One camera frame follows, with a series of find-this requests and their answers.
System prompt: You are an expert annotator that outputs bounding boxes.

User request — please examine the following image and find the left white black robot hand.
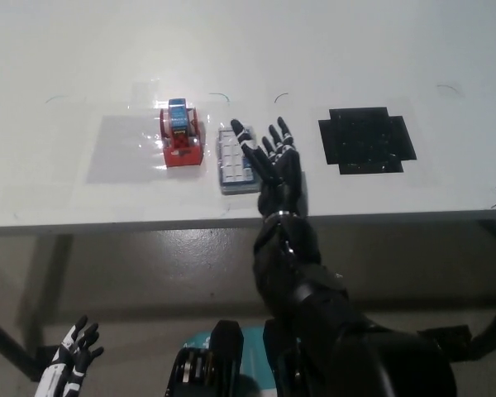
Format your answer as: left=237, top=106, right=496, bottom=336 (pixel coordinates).
left=34, top=314, right=105, bottom=397

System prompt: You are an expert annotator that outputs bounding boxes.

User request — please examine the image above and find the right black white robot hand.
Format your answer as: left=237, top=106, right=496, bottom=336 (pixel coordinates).
left=230, top=116, right=303, bottom=218

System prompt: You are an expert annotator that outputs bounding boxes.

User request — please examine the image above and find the clear plastic screw box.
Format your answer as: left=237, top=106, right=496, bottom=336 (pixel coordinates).
left=217, top=125, right=262, bottom=197

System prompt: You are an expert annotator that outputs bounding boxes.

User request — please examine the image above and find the red tape dispenser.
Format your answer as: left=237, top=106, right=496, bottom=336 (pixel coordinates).
left=158, top=97, right=204, bottom=169

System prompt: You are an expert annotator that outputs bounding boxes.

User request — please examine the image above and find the black diagonal table brace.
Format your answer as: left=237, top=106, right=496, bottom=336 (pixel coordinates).
left=0, top=310, right=41, bottom=382

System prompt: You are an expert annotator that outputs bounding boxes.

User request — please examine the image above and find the grey table leg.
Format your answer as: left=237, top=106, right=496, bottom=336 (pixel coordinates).
left=36, top=233, right=74, bottom=349

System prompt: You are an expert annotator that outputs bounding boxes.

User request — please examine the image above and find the black cross-shaped mat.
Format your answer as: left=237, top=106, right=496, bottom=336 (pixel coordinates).
left=317, top=107, right=418, bottom=176

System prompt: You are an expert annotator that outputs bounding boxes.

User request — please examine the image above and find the black teal robot torso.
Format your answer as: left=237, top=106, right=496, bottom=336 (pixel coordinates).
left=164, top=318, right=340, bottom=397

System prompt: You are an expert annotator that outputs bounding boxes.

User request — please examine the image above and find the black table frame foot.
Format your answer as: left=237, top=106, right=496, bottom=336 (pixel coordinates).
left=415, top=308, right=496, bottom=374

